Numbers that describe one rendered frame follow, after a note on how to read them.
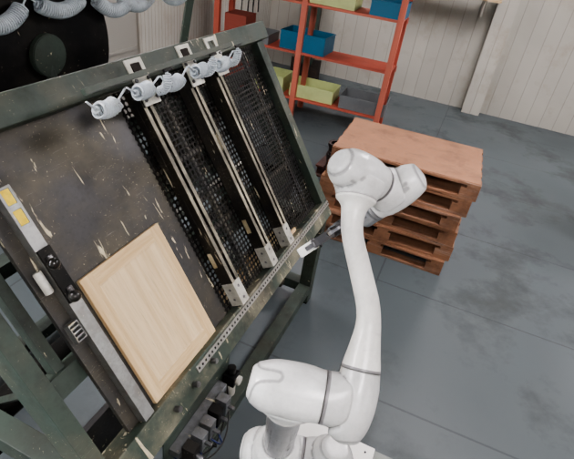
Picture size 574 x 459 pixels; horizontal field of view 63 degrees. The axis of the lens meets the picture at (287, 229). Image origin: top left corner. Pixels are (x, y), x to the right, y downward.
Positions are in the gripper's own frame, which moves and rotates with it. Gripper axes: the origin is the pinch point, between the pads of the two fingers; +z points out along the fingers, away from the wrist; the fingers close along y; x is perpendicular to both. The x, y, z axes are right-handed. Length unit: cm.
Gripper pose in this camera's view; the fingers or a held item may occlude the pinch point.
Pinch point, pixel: (307, 248)
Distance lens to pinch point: 144.8
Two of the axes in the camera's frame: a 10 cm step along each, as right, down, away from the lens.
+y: -4.8, 2.3, -8.4
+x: 5.4, 8.4, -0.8
